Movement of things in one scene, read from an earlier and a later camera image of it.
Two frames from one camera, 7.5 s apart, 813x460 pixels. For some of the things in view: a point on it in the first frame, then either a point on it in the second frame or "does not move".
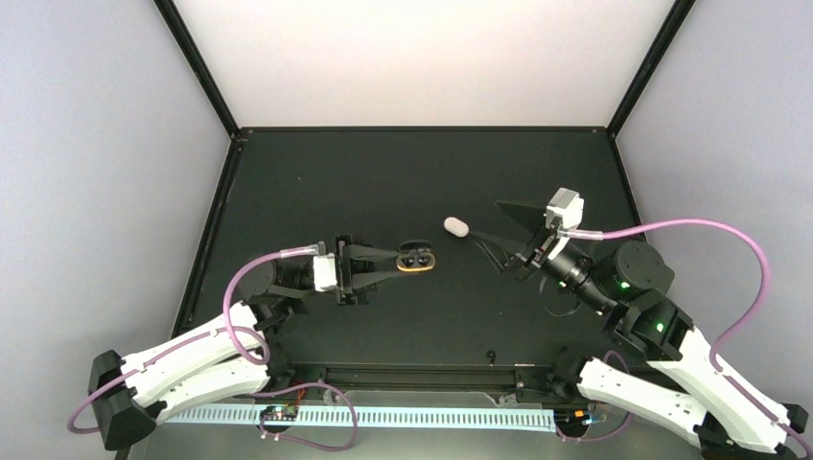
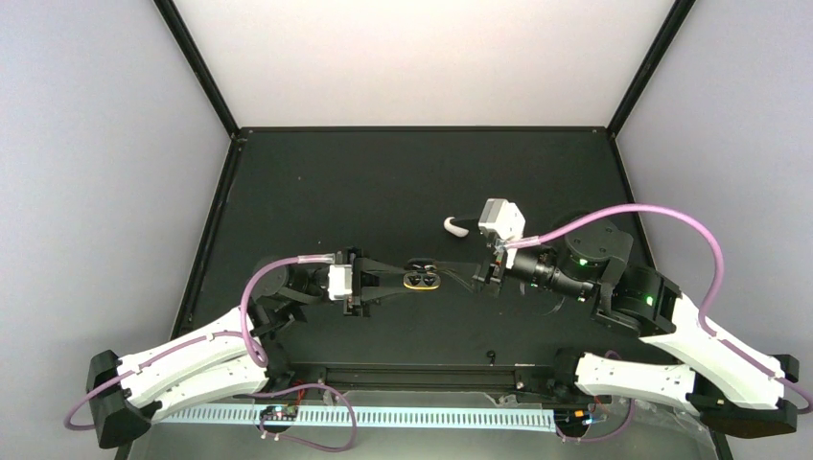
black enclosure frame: (387, 249) does not move
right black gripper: (527, 252) to (491, 261)
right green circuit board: (571, 417) does not move
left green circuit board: (280, 412) does not move
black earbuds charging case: (415, 256) to (421, 273)
